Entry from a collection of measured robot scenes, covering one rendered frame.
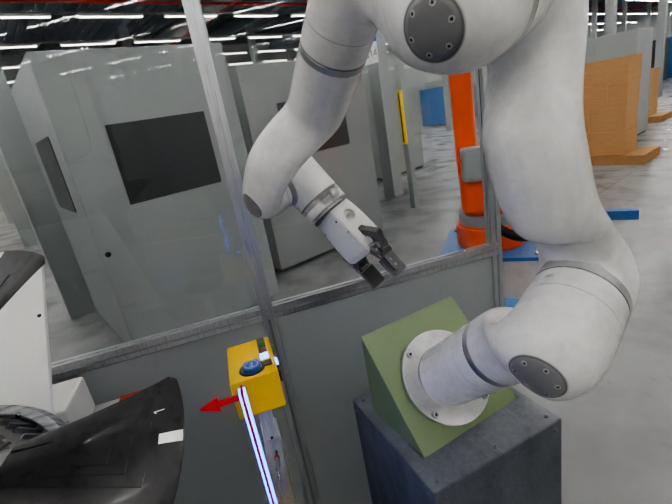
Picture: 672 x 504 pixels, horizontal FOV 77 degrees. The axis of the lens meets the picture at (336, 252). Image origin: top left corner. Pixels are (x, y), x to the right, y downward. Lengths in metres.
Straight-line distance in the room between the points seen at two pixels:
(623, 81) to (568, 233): 7.57
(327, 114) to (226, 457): 1.30
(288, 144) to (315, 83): 0.11
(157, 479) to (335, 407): 1.04
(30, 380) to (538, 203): 0.91
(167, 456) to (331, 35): 0.58
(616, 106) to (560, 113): 7.67
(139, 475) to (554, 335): 0.54
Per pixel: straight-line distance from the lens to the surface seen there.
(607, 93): 8.15
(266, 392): 0.93
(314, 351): 1.48
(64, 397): 1.36
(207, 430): 1.58
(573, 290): 0.57
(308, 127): 0.64
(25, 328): 1.04
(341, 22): 0.54
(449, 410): 0.89
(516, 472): 0.94
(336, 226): 0.74
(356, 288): 1.43
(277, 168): 0.65
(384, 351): 0.88
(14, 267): 0.79
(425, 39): 0.38
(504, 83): 0.50
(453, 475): 0.84
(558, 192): 0.48
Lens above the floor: 1.55
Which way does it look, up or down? 18 degrees down
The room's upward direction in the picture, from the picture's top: 10 degrees counter-clockwise
